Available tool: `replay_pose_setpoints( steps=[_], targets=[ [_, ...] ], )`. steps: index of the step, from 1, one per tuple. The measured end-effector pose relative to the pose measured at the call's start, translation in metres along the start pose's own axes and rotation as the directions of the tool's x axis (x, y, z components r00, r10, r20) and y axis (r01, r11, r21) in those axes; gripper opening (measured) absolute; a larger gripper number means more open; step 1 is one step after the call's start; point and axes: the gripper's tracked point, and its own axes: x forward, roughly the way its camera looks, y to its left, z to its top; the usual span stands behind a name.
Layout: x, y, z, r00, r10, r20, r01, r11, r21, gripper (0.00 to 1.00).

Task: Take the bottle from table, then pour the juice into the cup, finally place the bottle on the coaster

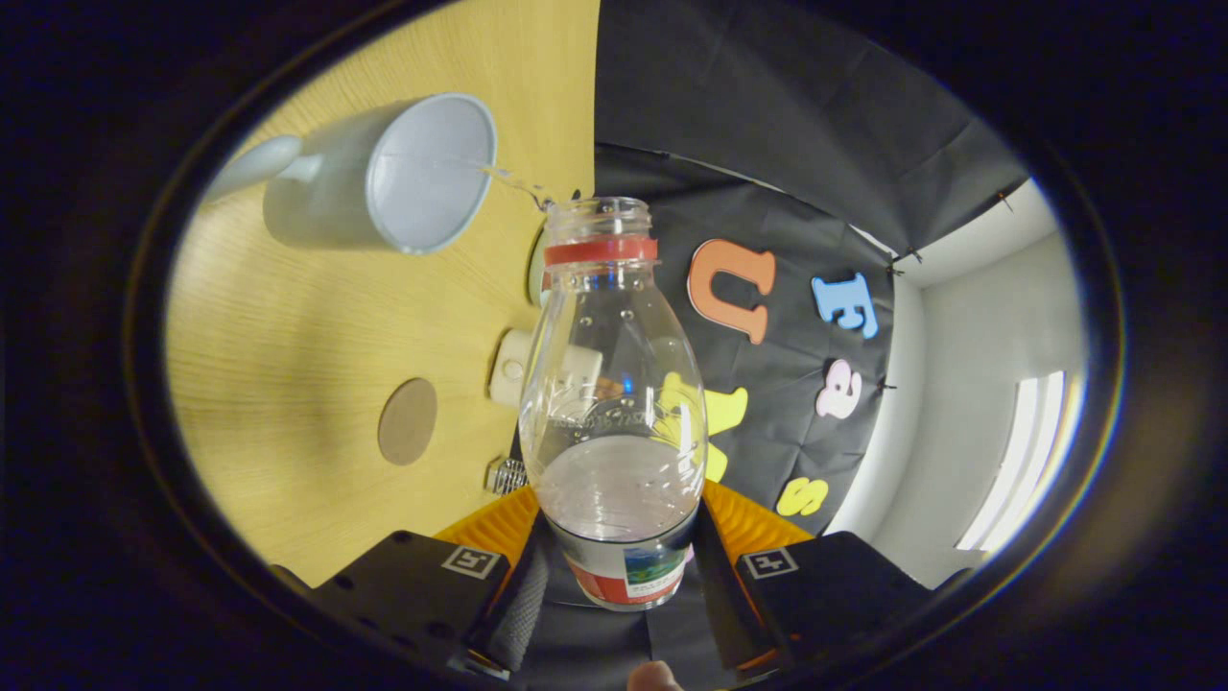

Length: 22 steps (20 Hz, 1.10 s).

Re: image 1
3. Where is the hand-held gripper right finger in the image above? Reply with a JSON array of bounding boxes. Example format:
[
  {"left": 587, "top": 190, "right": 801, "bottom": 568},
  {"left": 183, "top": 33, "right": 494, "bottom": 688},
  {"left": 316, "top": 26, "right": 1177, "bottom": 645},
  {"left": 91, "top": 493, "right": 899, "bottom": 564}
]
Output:
[{"left": 693, "top": 480, "right": 936, "bottom": 673}]

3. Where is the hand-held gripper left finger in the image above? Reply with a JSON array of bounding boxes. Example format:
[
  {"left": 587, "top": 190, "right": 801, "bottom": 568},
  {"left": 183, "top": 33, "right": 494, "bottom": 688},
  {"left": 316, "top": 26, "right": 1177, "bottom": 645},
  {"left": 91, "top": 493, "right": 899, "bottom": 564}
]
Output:
[{"left": 307, "top": 485, "right": 553, "bottom": 678}]

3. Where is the round brown coaster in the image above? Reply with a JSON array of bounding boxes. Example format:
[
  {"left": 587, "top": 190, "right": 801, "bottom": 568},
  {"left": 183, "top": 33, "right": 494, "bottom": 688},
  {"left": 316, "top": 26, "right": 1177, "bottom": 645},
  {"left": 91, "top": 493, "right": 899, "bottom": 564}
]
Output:
[{"left": 377, "top": 377, "right": 438, "bottom": 467}]

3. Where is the clear plastic juice bottle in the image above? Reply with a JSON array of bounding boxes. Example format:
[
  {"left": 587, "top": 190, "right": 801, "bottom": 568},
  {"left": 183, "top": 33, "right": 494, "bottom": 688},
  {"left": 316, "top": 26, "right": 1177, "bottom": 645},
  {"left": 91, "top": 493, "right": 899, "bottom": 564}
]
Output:
[{"left": 518, "top": 196, "right": 709, "bottom": 612}]

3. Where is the white cup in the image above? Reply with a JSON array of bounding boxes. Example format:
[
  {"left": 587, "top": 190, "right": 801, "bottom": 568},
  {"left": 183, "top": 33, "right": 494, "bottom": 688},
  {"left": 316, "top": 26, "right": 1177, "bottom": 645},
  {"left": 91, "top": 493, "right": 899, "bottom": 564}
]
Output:
[{"left": 206, "top": 92, "right": 498, "bottom": 255}]

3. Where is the white toaster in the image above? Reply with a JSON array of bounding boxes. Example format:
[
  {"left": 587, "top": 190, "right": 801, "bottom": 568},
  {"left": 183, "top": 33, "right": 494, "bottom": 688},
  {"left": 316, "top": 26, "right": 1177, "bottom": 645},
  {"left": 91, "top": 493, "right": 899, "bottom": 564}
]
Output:
[{"left": 487, "top": 329, "right": 603, "bottom": 412}]

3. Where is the large ceiling light panel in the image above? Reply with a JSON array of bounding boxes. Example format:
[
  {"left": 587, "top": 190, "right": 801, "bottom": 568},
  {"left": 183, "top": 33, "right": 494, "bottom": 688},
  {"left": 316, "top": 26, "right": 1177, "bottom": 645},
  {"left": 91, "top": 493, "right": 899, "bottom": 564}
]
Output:
[{"left": 955, "top": 370, "right": 1068, "bottom": 553}]

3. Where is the pale green plate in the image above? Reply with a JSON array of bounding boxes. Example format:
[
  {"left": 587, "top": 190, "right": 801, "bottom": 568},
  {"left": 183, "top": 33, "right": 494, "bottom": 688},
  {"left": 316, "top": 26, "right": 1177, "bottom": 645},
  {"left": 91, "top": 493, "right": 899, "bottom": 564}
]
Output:
[{"left": 527, "top": 226, "right": 554, "bottom": 308}]

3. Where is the wooden table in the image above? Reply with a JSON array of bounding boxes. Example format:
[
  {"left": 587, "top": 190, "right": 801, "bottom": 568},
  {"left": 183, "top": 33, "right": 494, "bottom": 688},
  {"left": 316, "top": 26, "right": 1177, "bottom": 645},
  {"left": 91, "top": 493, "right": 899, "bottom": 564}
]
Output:
[{"left": 165, "top": 0, "right": 601, "bottom": 588}]

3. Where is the metal wire holder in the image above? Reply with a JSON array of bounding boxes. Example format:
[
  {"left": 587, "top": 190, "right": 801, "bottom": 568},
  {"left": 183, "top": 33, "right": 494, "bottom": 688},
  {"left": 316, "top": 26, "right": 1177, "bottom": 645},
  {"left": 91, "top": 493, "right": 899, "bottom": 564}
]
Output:
[{"left": 486, "top": 457, "right": 531, "bottom": 496}]

